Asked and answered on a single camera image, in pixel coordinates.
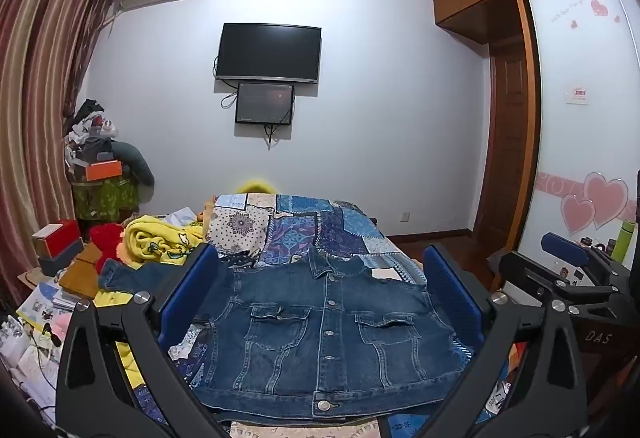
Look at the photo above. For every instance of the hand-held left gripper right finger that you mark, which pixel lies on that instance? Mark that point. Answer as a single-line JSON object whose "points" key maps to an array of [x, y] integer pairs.
{"points": [[454, 300]]}

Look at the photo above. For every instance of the green bottle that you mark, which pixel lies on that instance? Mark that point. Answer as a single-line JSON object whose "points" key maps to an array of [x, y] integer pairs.
{"points": [[622, 242]]}

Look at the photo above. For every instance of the red box with white lid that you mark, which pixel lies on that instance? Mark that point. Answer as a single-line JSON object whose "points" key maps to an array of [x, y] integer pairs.
{"points": [[60, 238]]}

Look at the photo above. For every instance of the small black wall monitor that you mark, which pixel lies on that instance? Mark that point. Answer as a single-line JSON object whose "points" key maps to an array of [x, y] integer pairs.
{"points": [[264, 102]]}

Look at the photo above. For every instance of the red striped curtain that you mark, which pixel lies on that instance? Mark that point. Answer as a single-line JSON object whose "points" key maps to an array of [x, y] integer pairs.
{"points": [[45, 67]]}

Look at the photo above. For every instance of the white paper notice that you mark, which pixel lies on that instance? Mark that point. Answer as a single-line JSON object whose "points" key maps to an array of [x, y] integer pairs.
{"points": [[579, 94]]}

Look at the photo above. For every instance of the blue patchwork bedspread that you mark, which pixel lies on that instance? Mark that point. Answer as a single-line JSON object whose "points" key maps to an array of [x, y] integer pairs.
{"points": [[345, 228]]}

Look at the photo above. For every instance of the green patterned cloth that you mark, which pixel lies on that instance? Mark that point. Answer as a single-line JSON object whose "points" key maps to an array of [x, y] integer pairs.
{"points": [[105, 200]]}

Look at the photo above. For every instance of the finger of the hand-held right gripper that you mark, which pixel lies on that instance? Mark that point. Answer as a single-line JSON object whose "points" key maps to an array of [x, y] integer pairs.
{"points": [[525, 273], [565, 250]]}

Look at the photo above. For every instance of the red plush toy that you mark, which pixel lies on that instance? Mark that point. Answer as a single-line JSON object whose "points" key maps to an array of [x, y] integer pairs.
{"points": [[102, 238]]}

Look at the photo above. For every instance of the orange box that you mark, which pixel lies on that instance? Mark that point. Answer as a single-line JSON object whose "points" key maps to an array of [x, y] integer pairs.
{"points": [[102, 170]]}

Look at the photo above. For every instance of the brown wooden door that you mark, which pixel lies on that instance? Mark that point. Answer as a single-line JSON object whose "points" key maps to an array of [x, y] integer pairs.
{"points": [[507, 127]]}

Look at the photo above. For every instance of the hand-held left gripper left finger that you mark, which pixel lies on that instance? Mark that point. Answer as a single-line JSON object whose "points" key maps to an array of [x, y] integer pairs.
{"points": [[187, 300]]}

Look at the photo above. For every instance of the pile of papers and books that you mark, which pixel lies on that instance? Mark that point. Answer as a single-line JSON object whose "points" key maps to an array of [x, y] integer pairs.
{"points": [[30, 343]]}

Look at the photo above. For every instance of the yellow plush toy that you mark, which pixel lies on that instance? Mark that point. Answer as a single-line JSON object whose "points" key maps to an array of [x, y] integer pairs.
{"points": [[255, 188]]}

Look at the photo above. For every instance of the black wall television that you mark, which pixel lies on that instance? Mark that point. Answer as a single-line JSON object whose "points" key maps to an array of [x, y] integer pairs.
{"points": [[267, 51]]}

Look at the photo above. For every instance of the brown cardboard box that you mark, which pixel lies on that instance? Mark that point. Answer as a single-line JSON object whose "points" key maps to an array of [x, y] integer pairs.
{"points": [[80, 275]]}

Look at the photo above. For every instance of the blue denim jacket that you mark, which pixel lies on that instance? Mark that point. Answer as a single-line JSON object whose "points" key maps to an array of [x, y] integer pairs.
{"points": [[325, 318]]}

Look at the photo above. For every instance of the yellow printed blanket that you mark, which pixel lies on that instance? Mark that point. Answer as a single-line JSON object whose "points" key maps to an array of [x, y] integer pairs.
{"points": [[155, 238]]}

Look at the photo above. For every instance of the dark green pillow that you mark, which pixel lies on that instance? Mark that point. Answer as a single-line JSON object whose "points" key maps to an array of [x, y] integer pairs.
{"points": [[135, 162]]}

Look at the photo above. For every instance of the pile of mixed clothes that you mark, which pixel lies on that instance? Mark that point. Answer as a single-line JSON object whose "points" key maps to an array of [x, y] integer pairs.
{"points": [[90, 132]]}

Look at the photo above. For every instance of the dark grey box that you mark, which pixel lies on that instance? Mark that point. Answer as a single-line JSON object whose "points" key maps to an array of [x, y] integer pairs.
{"points": [[62, 260]]}

